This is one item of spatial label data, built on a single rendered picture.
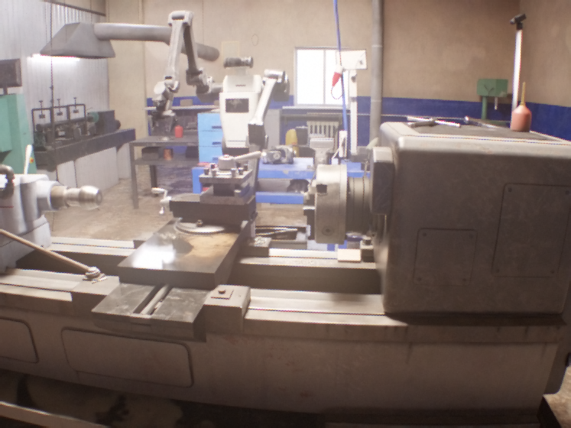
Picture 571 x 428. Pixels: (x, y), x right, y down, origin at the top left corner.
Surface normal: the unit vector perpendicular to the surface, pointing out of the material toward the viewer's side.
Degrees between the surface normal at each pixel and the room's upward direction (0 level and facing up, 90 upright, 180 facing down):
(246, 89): 90
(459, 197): 90
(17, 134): 90
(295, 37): 90
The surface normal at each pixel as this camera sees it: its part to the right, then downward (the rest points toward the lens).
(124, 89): -0.11, 0.29
